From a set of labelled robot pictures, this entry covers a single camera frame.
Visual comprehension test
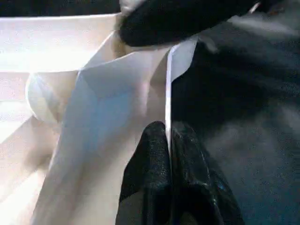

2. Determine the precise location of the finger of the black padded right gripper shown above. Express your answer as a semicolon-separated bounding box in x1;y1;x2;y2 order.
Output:
119;0;261;48

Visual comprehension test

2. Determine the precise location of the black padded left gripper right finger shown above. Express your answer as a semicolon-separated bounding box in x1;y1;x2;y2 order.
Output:
170;123;245;225

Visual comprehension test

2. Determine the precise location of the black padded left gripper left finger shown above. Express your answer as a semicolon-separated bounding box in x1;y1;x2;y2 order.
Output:
118;120;172;225

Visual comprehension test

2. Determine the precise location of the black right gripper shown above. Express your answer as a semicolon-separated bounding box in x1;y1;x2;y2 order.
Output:
254;0;300;22

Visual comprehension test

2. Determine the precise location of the white plastic table top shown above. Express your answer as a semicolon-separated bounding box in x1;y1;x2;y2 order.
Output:
0;13;200;225

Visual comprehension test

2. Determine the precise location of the black glossy mat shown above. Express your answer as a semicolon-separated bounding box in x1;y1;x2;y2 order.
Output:
0;0;300;225

